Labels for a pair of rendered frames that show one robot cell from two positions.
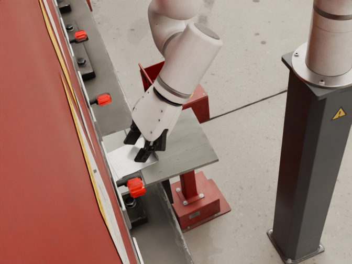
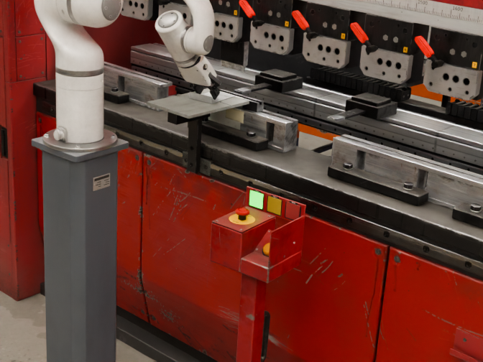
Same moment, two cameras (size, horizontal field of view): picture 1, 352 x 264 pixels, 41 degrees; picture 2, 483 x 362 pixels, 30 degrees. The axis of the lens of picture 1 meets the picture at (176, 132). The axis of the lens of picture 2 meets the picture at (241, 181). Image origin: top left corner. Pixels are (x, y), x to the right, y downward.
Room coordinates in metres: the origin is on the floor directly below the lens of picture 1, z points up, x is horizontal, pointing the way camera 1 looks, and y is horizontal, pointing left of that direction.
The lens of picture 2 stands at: (2.94, -1.40, 1.75)
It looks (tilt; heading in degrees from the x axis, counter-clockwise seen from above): 21 degrees down; 144
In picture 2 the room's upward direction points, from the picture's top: 3 degrees clockwise
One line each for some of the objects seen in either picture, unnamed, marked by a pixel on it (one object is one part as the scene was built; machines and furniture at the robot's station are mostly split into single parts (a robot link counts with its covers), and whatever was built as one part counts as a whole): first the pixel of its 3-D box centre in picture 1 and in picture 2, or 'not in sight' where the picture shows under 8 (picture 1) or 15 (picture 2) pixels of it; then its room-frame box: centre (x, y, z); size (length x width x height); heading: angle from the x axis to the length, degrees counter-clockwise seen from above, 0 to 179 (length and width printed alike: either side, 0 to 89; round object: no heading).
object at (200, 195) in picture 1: (189, 192); not in sight; (1.15, -0.02, 0.13); 0.10 x 0.10 x 0.01; 18
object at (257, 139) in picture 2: (121, 175); (226, 133); (0.73, 0.16, 0.89); 0.30 x 0.05 x 0.03; 13
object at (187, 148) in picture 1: (153, 150); (198, 103); (0.71, 0.06, 1.00); 0.26 x 0.18 x 0.01; 103
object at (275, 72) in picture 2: not in sight; (264, 82); (0.64, 0.36, 1.01); 0.26 x 0.12 x 0.05; 103
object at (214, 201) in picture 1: (196, 198); not in sight; (1.16, -0.05, 0.06); 0.25 x 0.20 x 0.12; 108
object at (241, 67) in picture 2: not in sight; (233, 54); (0.68, 0.21, 1.13); 0.10 x 0.02 x 0.10; 13
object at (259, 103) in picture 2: not in sight; (236, 99); (0.70, 0.21, 0.99); 0.20 x 0.03 x 0.03; 13
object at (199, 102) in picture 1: (174, 91); (256, 233); (1.15, -0.02, 0.75); 0.20 x 0.16 x 0.18; 18
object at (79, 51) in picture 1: (77, 48); (376, 183); (1.28, 0.28, 0.89); 0.30 x 0.05 x 0.03; 13
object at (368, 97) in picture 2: not in sight; (357, 108); (1.01, 0.44, 1.01); 0.26 x 0.12 x 0.05; 103
